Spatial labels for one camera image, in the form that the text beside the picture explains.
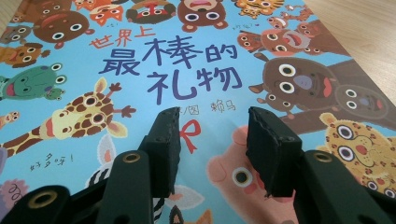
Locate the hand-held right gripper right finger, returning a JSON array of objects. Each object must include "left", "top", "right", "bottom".
[{"left": 246, "top": 105, "right": 304, "bottom": 199}]

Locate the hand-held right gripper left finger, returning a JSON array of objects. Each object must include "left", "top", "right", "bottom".
[{"left": 138, "top": 106, "right": 182, "bottom": 201}]

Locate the light blue animal faces book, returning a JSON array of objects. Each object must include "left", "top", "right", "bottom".
[{"left": 0, "top": 0, "right": 396, "bottom": 224}]

